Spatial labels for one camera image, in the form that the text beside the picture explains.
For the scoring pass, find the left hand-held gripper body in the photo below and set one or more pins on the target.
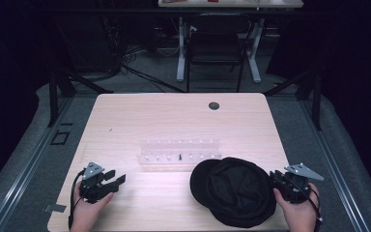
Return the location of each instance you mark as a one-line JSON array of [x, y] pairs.
[[92, 185]]

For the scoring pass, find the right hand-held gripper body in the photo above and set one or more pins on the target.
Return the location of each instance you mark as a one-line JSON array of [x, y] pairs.
[[297, 183]]

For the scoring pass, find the black cap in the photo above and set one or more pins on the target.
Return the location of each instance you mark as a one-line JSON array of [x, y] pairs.
[[233, 192]]

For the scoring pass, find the clear acrylic peg rack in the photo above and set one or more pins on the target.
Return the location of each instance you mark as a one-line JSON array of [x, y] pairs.
[[178, 151]]

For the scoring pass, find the person's left hand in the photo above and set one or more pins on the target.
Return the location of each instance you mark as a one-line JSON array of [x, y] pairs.
[[88, 213]]

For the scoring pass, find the person's right hand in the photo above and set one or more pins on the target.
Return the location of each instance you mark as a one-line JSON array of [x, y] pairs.
[[297, 212]]

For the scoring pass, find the grey tape strip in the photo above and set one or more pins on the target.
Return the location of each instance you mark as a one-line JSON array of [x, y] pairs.
[[54, 208]]

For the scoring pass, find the black tape square outline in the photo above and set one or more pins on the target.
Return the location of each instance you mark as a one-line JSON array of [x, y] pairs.
[[59, 138]]

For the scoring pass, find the grey table grommet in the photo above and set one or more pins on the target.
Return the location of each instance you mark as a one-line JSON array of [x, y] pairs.
[[214, 105]]

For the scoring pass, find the black chair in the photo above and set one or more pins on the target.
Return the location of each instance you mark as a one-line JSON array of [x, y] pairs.
[[216, 48]]

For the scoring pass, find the white-legged desk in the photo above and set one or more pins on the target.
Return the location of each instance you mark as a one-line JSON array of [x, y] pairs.
[[228, 32]]

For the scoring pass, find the black metal frame stand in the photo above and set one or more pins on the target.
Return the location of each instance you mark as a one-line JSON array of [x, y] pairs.
[[306, 93], [65, 83]]

